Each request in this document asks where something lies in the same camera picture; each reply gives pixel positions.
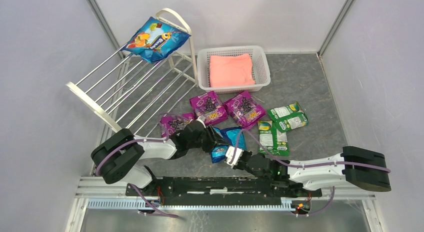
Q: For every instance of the purple candy bag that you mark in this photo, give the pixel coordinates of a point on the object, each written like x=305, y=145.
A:
x=244, y=110
x=170, y=123
x=209, y=108

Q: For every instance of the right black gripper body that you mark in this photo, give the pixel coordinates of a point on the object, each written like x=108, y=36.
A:
x=243, y=158

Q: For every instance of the blue candy bag with fruits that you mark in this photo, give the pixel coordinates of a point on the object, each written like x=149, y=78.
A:
x=155, y=41

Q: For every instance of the pink folded cloth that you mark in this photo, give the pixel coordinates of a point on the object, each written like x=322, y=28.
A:
x=227, y=71

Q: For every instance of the cream metal shelf rack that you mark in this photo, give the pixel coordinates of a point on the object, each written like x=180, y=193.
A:
x=134, y=91

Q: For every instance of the white plastic basket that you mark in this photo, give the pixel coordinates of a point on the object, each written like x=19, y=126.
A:
x=260, y=68

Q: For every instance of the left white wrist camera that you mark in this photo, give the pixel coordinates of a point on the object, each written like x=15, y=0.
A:
x=201, y=119

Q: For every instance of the blue candy bag back side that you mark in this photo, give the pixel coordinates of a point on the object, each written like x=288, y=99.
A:
x=229, y=135

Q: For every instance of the purple candy bag left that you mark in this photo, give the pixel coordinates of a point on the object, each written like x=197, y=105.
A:
x=170, y=123

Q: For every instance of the green candy bag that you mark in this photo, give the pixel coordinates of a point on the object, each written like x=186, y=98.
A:
x=272, y=139
x=289, y=117

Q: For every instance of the purple candy bag right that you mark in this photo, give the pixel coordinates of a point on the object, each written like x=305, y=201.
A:
x=244, y=110

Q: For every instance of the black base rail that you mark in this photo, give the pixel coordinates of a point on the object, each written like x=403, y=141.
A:
x=233, y=190

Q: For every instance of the purple candy bag middle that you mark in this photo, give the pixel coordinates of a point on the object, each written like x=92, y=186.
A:
x=209, y=108

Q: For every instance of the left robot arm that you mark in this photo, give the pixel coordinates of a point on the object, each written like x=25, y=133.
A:
x=115, y=159

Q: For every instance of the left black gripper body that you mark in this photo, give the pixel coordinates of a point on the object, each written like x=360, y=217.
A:
x=210, y=139

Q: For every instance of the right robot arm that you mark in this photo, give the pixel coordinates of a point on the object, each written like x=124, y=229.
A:
x=360, y=167

